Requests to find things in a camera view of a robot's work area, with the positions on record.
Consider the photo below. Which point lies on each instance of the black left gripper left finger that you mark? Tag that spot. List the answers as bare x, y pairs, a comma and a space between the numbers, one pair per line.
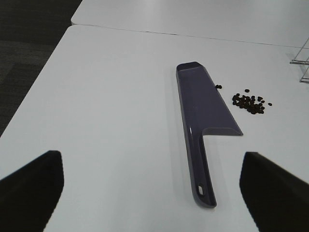
28, 196

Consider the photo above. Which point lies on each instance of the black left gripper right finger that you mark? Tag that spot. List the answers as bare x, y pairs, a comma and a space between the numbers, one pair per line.
277, 200

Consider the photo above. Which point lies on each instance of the pile of coffee beans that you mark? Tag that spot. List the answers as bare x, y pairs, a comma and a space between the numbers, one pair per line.
253, 104

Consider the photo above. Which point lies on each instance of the purple plastic dustpan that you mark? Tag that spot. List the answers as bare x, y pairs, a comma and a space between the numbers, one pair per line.
204, 112

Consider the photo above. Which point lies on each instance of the chrome wire dish rack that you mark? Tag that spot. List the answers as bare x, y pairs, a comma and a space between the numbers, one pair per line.
302, 63

